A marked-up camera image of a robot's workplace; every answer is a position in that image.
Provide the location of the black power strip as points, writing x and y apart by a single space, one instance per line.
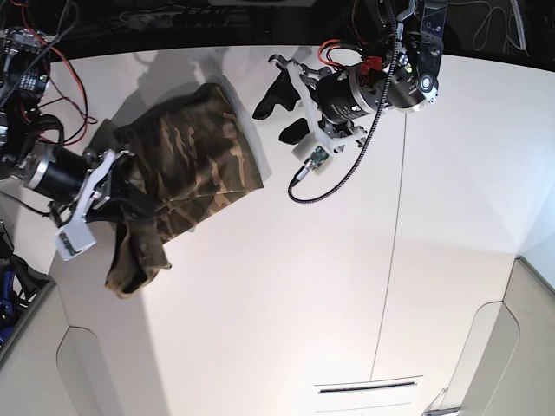
172 19

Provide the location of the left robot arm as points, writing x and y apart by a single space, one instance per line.
396 70

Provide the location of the camouflage T-shirt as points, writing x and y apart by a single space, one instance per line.
191 159

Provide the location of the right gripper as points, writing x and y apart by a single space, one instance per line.
61 177

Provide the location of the blue and black items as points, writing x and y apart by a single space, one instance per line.
15 296

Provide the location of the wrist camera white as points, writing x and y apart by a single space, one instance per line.
73 239
309 150

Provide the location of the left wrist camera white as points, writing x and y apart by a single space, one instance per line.
309 150

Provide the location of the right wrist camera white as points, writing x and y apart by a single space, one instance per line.
73 239

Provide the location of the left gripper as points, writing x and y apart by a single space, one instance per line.
332 101

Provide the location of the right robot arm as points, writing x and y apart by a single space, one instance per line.
25 75

